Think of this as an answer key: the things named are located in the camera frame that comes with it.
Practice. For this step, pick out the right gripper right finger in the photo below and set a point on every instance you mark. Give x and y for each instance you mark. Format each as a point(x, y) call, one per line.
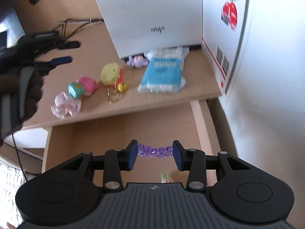
point(193, 161)

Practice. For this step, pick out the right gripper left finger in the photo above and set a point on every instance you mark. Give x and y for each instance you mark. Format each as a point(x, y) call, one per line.
point(115, 161)

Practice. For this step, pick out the green bunny toy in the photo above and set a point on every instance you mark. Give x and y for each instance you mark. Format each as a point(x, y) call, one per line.
point(166, 178)

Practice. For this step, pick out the pink plastic scrunchie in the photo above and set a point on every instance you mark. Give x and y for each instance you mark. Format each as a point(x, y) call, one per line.
point(65, 105)

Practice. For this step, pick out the pink teal snail toy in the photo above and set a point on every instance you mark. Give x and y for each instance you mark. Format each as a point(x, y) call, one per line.
point(83, 86)

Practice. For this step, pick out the yellow bell keychain toy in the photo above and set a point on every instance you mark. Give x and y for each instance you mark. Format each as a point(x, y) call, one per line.
point(112, 78)

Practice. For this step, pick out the blue white zip bag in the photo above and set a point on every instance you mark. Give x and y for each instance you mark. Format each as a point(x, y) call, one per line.
point(163, 73)

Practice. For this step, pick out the purple plush small toy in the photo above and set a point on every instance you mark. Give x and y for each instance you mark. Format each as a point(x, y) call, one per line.
point(137, 61)

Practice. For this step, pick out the brown fuzzy sleeve forearm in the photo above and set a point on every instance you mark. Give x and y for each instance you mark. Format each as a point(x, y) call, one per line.
point(21, 90)

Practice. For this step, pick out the black computer monitor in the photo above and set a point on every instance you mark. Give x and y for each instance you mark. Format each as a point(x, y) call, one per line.
point(10, 27)

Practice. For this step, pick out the white aigo computer case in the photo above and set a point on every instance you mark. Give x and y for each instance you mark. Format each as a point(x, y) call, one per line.
point(137, 26)

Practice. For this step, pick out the white red cardboard box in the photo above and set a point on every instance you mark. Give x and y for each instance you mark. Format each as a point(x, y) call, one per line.
point(224, 24)

